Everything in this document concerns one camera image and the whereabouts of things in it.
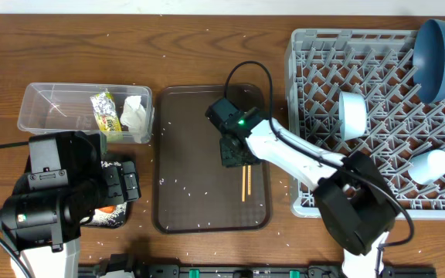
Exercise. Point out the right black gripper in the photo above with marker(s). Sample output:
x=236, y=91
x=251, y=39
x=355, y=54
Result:
x=228, y=159

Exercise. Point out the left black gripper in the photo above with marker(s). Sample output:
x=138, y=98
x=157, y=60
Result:
x=122, y=191

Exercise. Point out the wooden chopstick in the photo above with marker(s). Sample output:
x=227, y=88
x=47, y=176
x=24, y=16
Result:
x=248, y=179
x=243, y=183

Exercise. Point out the orange carrot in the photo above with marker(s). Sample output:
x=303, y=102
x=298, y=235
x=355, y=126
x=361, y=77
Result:
x=108, y=209

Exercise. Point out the white napkin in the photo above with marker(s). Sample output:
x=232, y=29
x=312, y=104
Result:
x=134, y=117

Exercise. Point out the green yellow snack wrapper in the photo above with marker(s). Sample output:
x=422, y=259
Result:
x=105, y=114

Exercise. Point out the light blue rice bowl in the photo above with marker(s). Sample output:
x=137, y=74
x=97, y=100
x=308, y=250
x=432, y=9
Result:
x=353, y=115

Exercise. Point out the light blue cup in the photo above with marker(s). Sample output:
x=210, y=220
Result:
x=427, y=167

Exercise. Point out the blue plate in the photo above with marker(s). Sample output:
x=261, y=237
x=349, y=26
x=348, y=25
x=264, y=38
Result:
x=429, y=60

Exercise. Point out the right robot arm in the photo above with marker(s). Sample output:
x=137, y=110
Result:
x=356, y=205

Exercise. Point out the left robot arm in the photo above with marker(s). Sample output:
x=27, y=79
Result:
x=47, y=251

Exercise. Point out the grey dishwasher rack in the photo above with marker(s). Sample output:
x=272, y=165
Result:
x=377, y=65

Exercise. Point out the pile of white rice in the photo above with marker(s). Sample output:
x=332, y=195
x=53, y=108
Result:
x=108, y=221

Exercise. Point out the black plastic tray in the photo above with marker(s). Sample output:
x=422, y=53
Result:
x=72, y=190

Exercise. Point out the brown serving tray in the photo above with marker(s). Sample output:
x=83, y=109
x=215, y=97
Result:
x=193, y=191

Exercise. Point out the clear plastic bin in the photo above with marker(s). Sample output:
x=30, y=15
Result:
x=55, y=107

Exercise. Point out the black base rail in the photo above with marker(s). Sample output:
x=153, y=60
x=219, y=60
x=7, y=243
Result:
x=174, y=271

